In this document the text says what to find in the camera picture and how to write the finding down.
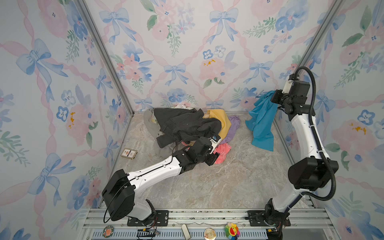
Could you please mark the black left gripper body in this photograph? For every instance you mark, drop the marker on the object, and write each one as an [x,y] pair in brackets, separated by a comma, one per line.
[209,159]

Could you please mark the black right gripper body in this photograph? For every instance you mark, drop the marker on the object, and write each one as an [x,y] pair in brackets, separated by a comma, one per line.
[281,99]

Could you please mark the teal blue cloth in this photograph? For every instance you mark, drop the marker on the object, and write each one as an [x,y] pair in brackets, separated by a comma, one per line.
[262,118]

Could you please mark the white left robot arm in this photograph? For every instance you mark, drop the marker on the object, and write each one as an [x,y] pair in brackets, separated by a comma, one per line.
[121,194]

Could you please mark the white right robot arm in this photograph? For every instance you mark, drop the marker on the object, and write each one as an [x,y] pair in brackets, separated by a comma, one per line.
[314,174]

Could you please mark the pink patterned cloth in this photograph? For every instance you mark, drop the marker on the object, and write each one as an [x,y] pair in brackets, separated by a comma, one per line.
[222,150]

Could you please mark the yellow cloth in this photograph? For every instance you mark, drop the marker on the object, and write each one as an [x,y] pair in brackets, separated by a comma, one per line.
[220,115]

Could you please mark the purple cloth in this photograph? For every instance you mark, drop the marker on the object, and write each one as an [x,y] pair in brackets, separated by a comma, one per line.
[235,123]

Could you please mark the white floral cloth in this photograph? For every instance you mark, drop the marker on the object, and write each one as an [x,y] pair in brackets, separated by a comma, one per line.
[182,106]

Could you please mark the grey cloth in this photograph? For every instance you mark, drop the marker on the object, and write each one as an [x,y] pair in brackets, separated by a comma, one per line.
[154,129]

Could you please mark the black denim jeans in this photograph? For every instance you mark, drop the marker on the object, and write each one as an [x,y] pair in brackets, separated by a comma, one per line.
[184,125]

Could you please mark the playing card box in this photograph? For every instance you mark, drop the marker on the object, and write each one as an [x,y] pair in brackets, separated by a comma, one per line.
[129,153]

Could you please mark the white clip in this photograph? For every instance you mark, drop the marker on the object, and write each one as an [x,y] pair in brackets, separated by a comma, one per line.
[186,232]

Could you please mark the round pale badge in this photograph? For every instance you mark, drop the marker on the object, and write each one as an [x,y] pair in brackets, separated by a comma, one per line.
[210,234]

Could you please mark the colourful flower toy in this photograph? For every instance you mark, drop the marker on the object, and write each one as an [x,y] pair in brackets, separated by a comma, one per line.
[232,231]

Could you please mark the round green badge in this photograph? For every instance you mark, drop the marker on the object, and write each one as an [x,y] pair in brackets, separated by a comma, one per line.
[108,231]

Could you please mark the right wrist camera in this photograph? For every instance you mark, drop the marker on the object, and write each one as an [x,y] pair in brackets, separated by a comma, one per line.
[295,87]

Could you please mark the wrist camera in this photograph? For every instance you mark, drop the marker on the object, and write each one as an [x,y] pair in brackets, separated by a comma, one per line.
[215,141]
[295,87]

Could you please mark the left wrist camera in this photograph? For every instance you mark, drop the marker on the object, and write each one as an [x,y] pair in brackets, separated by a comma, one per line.
[215,141]

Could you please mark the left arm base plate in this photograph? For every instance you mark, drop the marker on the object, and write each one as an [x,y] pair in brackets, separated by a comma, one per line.
[158,219]

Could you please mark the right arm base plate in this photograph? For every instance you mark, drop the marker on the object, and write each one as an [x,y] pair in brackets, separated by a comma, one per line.
[263,219]

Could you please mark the aluminium corner post right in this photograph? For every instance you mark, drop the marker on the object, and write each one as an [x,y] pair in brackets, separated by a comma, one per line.
[306,25]

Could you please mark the aluminium corner post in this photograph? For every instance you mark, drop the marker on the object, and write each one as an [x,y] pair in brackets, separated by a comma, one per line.
[90,23]
[306,25]

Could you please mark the aluminium front rail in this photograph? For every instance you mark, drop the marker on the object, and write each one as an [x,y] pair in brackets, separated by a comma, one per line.
[306,224]

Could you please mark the aluminium corner post left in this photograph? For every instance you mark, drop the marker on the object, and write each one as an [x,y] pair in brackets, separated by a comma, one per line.
[90,23]

